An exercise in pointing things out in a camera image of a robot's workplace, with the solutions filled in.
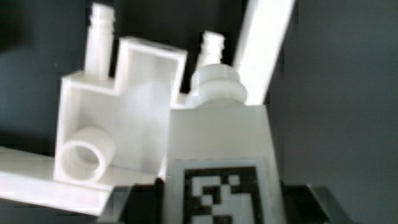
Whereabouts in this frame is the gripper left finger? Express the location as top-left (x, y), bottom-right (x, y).
top-left (94, 178), bottom-right (165, 224)

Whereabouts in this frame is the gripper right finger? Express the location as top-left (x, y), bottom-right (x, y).
top-left (282, 184), bottom-right (355, 224)

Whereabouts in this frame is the white chair leg with tag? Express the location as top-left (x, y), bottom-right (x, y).
top-left (158, 63), bottom-right (287, 224)

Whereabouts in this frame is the white chair seat part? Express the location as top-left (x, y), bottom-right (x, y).
top-left (53, 3), bottom-right (188, 184)

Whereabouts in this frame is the white L-shaped border fence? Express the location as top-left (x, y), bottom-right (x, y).
top-left (0, 0), bottom-right (293, 215)

